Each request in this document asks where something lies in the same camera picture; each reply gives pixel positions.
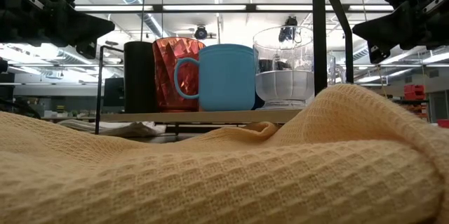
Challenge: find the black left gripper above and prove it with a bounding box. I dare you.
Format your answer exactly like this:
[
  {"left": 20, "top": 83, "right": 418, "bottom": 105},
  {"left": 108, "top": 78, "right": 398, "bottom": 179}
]
[{"left": 0, "top": 0, "right": 116, "bottom": 48}]

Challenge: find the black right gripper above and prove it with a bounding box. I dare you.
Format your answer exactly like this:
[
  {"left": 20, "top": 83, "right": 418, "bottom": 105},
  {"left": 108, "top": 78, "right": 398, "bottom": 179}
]
[{"left": 351, "top": 0, "right": 449, "bottom": 51}]

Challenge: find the small clear glass tumbler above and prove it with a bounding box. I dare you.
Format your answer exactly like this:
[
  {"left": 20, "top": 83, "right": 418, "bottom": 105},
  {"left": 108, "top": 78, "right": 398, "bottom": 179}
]
[{"left": 327, "top": 53, "right": 347, "bottom": 87}]

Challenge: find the tall black cup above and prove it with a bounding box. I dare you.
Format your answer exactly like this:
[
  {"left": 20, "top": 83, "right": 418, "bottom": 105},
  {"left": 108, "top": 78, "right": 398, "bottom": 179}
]
[{"left": 123, "top": 40, "right": 159, "bottom": 114}]

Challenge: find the orange faceted tumbler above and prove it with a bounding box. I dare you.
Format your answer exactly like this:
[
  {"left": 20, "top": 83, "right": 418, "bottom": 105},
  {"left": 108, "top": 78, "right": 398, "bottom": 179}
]
[{"left": 152, "top": 36, "right": 207, "bottom": 113}]

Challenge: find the red plastic bin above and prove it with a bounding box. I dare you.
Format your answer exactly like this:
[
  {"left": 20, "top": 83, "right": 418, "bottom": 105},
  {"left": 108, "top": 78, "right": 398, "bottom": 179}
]
[{"left": 403, "top": 84, "right": 427, "bottom": 102}]

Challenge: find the black monitor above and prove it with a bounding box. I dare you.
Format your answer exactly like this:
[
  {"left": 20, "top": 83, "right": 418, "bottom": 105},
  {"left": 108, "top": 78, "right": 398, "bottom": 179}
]
[{"left": 102, "top": 77, "right": 126, "bottom": 108}]

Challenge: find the white folded towel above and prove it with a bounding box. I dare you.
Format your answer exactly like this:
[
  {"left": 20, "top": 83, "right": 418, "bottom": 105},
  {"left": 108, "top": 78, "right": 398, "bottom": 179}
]
[{"left": 57, "top": 118, "right": 168, "bottom": 138}]

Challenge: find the large clear glass cup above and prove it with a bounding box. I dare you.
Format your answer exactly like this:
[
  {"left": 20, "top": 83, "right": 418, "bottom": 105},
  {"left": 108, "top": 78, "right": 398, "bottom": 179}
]
[{"left": 252, "top": 25, "right": 316, "bottom": 110}]

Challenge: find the small black round fixture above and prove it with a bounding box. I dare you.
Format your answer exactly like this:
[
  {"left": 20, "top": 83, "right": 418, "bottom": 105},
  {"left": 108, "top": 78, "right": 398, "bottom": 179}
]
[{"left": 193, "top": 25, "right": 209, "bottom": 41}]

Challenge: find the wooden cutting board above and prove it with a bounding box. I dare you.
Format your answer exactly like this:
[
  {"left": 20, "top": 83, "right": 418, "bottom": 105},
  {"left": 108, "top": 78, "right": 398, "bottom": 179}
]
[{"left": 94, "top": 0, "right": 355, "bottom": 136}]

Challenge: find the yellow waffle cloth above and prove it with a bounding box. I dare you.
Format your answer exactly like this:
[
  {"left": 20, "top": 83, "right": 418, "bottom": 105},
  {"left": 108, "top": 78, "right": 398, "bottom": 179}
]
[{"left": 0, "top": 83, "right": 449, "bottom": 224}]

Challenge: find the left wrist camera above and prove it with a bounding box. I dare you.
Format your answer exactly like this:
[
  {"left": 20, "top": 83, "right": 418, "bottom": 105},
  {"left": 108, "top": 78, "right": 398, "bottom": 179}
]
[{"left": 74, "top": 39, "right": 98, "bottom": 60}]

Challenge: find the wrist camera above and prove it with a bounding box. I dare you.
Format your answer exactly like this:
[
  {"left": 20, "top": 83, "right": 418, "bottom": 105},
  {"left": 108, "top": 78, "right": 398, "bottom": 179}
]
[
  {"left": 367, "top": 40, "right": 391, "bottom": 65},
  {"left": 74, "top": 39, "right": 98, "bottom": 60}
]

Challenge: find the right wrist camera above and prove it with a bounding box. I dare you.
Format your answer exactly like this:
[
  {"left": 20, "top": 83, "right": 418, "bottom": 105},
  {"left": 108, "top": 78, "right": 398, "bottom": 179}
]
[{"left": 367, "top": 40, "right": 391, "bottom": 65}]

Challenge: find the black overhead camera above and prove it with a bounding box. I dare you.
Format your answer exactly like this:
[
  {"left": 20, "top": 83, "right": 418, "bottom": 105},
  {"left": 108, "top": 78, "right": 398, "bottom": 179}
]
[{"left": 279, "top": 15, "right": 304, "bottom": 43}]

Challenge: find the black overhead frame bar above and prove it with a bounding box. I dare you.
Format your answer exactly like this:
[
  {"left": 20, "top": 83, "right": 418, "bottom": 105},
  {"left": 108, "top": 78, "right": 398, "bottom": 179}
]
[{"left": 74, "top": 3, "right": 396, "bottom": 13}]

